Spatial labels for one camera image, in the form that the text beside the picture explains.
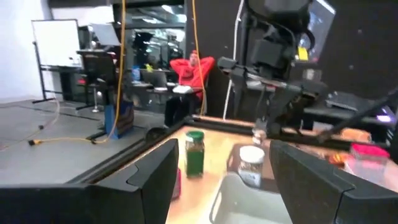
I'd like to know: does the grey tilted panel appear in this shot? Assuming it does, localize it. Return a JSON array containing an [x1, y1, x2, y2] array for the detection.
[[90, 23, 121, 47]]

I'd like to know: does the computer monitor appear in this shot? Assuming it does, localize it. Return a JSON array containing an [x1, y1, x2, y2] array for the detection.
[[298, 0, 337, 63]]

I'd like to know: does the black office chair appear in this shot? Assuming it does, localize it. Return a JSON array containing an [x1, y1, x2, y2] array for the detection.
[[81, 53, 118, 113]]

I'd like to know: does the black laptop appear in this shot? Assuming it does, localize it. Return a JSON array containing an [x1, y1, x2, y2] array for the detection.
[[325, 91, 369, 112]]

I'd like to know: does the brown spice packet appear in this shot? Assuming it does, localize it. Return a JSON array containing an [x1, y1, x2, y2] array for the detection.
[[340, 128, 373, 143]]

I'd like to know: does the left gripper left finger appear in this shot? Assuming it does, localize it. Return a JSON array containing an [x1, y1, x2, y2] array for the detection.
[[0, 138, 180, 224]]

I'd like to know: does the yellow label tag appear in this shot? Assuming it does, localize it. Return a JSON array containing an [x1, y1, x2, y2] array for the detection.
[[297, 46, 309, 62]]

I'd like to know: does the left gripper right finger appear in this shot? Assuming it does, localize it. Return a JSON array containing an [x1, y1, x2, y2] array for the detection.
[[269, 139, 398, 224]]

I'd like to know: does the person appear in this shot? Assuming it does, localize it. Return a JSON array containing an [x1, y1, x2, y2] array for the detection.
[[164, 49, 216, 128]]

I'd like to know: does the green-lid spice jar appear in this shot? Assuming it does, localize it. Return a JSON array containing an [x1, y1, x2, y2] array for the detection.
[[185, 129, 205, 179]]

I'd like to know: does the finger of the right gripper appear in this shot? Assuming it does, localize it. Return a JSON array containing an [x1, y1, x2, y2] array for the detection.
[[264, 88, 282, 134], [276, 90, 301, 134]]

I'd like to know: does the whiteboard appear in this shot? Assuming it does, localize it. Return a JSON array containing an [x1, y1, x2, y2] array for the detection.
[[30, 19, 82, 68]]

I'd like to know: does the orange spice packet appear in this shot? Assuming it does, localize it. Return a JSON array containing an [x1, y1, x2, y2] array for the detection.
[[328, 152, 349, 166]]

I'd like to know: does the black aluminium table frame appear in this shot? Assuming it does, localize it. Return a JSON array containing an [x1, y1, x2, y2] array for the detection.
[[68, 88, 398, 187]]

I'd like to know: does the clear plastic container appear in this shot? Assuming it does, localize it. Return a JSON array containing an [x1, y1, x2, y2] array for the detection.
[[341, 154, 398, 192]]

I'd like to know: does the grey plastic bin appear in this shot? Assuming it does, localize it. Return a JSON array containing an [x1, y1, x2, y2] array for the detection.
[[208, 172, 294, 224]]

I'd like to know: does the grey laptop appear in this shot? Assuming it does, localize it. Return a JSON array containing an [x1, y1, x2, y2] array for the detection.
[[141, 70, 169, 88]]

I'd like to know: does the blue box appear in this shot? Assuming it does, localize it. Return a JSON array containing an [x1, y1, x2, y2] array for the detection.
[[104, 100, 135, 140]]

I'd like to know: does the yellow cable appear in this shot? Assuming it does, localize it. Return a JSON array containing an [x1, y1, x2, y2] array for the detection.
[[27, 0, 127, 146], [191, 0, 208, 116]]

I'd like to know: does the black whiteboard stand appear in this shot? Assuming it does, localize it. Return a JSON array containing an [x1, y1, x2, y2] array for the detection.
[[32, 40, 65, 104]]

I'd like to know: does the red-lid patterned spice tin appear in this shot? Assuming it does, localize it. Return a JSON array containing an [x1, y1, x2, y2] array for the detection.
[[171, 167, 182, 200], [349, 142, 391, 162]]

